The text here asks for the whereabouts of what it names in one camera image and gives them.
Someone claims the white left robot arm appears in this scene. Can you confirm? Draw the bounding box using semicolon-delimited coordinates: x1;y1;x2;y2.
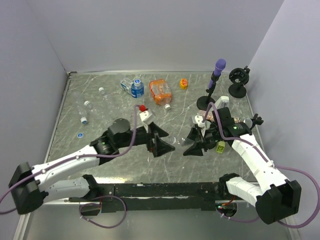
8;118;175;215

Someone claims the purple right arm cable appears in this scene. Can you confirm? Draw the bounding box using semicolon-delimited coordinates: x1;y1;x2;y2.
203;101;320;229

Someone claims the blue Pocari bottle cap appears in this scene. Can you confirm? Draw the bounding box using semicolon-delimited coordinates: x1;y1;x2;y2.
77;132;84;139

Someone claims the clear bottle small white cap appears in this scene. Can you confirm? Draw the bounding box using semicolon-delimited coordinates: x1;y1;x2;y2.
165;136;194;147

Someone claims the white rectangular device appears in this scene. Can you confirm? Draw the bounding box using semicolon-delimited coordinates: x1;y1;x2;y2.
214;96;230;110

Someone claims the blue water bottle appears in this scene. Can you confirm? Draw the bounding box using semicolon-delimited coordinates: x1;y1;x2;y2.
120;77;144;99

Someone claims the orange plastic bottle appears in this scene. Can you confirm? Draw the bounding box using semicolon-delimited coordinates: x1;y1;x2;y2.
149;78;172;110

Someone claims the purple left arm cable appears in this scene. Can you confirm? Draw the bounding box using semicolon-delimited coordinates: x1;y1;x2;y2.
0;104;145;215

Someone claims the glitter silver microphone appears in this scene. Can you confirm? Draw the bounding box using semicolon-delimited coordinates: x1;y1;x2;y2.
197;110;253;129

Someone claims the yellow orange bottle cap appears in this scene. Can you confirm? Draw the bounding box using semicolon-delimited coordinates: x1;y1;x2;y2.
179;78;188;90

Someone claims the purple microphone on stand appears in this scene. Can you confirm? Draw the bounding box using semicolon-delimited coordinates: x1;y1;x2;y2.
196;58;227;111

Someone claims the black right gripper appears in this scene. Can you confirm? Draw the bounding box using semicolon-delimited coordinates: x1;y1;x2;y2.
181;126;223;157

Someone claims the green toy brick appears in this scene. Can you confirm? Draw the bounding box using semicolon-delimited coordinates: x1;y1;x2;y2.
216;141;226;154

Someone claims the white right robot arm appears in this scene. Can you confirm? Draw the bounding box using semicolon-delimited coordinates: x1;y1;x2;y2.
183;107;302;225

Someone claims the black empty microphone stand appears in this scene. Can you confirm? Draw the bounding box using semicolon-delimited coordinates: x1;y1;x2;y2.
228;65;250;99

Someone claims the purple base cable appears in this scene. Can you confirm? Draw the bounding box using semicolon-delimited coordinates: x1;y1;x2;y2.
78;196;127;229

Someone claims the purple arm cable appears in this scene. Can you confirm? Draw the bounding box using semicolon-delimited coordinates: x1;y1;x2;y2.
0;104;145;215
203;101;320;229

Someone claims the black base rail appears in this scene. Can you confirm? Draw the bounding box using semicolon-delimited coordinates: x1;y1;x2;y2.
68;182;238;213

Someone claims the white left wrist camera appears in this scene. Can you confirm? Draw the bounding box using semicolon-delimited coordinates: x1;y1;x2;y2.
139;104;156;126

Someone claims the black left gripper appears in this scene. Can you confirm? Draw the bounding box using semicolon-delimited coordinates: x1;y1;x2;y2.
116;121;175;157

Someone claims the clear bottle blue ring cap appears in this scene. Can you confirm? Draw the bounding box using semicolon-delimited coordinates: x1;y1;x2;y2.
72;92;88;125

